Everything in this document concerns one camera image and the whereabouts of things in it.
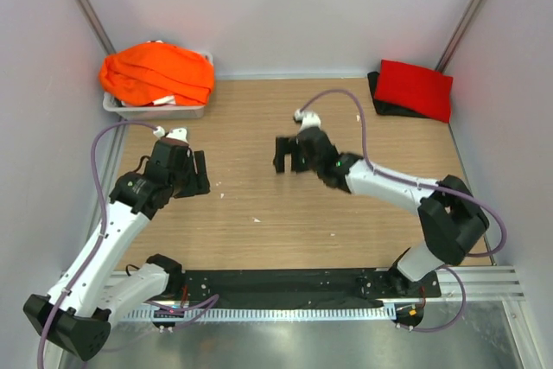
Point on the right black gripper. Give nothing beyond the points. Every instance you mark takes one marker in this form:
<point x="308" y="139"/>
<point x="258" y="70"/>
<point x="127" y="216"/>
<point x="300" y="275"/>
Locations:
<point x="284" y="148"/>

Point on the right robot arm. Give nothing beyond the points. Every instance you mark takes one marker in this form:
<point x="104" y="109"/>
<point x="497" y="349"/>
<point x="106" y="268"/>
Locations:
<point x="451" y="222"/>

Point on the white plastic basket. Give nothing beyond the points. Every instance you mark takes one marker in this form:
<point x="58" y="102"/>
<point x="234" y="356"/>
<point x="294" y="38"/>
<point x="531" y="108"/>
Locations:
<point x="155" y="110"/>

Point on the red t-shirt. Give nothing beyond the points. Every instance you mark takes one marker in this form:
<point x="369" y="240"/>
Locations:
<point x="417" y="88"/>

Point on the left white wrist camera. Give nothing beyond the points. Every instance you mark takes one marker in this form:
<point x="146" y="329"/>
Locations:
<point x="179" y="134"/>

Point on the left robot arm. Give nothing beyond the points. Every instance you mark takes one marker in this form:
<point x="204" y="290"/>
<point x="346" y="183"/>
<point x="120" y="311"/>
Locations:
<point x="79" y="312"/>

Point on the right corner post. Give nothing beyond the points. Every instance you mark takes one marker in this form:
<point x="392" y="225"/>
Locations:
<point x="468" y="18"/>

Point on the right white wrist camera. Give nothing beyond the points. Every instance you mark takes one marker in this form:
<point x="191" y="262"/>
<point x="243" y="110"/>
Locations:
<point x="306" y="119"/>

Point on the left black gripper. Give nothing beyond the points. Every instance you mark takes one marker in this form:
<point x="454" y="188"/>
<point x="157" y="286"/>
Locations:
<point x="198" y="184"/>

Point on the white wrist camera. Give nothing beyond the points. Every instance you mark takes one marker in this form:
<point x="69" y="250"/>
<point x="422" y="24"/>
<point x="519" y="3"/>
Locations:
<point x="179" y="134"/>
<point x="306" y="119"/>

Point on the orange t-shirt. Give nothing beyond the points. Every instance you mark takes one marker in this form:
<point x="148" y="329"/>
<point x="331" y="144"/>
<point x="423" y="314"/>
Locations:
<point x="157" y="75"/>

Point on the folded black t-shirt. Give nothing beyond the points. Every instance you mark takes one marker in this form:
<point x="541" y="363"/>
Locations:
<point x="387" y="109"/>

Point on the white red garment in basket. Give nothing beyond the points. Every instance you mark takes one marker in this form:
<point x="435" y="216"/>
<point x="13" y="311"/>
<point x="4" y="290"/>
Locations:
<point x="164" y="101"/>

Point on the slotted cable duct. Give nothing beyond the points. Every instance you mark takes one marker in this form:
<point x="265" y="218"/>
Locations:
<point x="147" y="313"/>

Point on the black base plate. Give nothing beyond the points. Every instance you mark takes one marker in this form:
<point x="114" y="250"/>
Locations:
<point x="353" y="288"/>

